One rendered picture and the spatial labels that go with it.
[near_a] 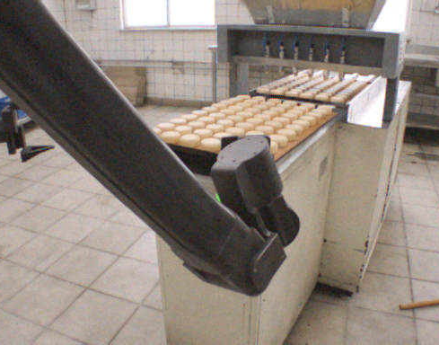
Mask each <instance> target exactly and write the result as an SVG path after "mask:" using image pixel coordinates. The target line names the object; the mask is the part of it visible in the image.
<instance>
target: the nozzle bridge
mask: <svg viewBox="0 0 439 345"><path fill-rule="evenodd" d="M269 31H271V32H270V33H269V34H268V35H267V39H266V43H265V47H266V45H267V40H269V45H270V54H269V55H270V57H269V58H266V57H265V50H264V49H263V42H264V39H265V37H266V34H267V32H269ZM283 31H286V33H285V34H283V37H282V38H281V40H280V42H284V44H285V58H284V59H280V58H279V56H280V55H279V50H278V40H279V38H280V36H281V34H282V32H283ZM297 32H300V34H299V35H298V37H297V39H296V41H295V42H299V48H300V52H299V59H298V60H294V52H293V45H294V38H295V36H296V35H297ZM313 33H316V35H315V36H313V40H312V43H314V48H315V52H314V60H313V61H309V60H308V59H309V51H308V48H309V42H310V39H311V37H312V35H313ZM330 34H332V35H331V36H330V38H329V40H328V42H327V43H328V45H329V50H330V52H329V54H330V60H329V63H324V56H325V54H324V46H325V43H326V41H327V38H328V36H329V35H330ZM346 35H347V38H346V40H345V42H344V46H345V47H346V48H345V50H346V53H347V56H346V61H345V62H346V63H345V64H340V61H339V59H340V51H341V46H342V43H343V39H344V38H345V37H346ZM406 40H407V32H406V31H390V30H376V29H371V30H364V29H347V28H329V27H310V26H301V25H268V24H255V23H246V22H240V23H221V24H217V62H219V63H229V99H232V98H237V96H238V95H248V71H249V64H258V65H271V66H292V67H303V68H308V69H315V70H326V71H337V72H348V73H352V74H359V75H379V76H380V77H382V78H387V82H386V86H385V87H386V91H385V94H384V104H383V109H382V121H388V122H392V120H393V118H394V116H395V113H396V111H395V110H396V105H397V97H398V93H399V78H400V72H401V70H403V64H404V56H405V48H406Z"/></svg>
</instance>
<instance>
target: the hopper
mask: <svg viewBox="0 0 439 345"><path fill-rule="evenodd" d="M387 1H388V0H243V2H244V3H245V5H246V6H247V9H248V12H249V13H250V16H251V17H252V20H253V22H254V23H255V24H268V25H301V26H310V27H329V28H347V29H364V30H371V29H373V27H374V25H375V24H376V23H377V20H378V18H379V16H380V14H381V12H382V9H383V8H384V6H385V4H386V2H387Z"/></svg>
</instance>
